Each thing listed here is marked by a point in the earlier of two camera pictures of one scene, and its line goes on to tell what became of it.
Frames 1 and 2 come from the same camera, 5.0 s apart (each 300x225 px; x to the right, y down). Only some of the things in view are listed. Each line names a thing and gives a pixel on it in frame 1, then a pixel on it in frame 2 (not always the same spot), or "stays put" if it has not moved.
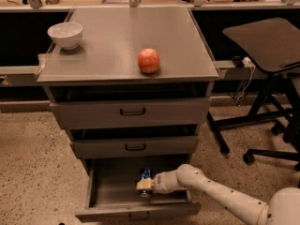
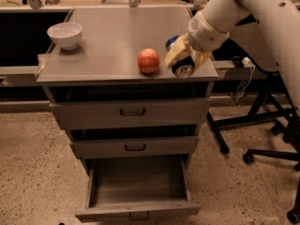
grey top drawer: (110, 112) stays put
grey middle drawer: (118, 146) stays put
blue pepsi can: (146, 173) → (184, 67)
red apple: (148, 60) stays put
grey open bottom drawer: (112, 192) stays put
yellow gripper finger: (144, 184) → (178, 47)
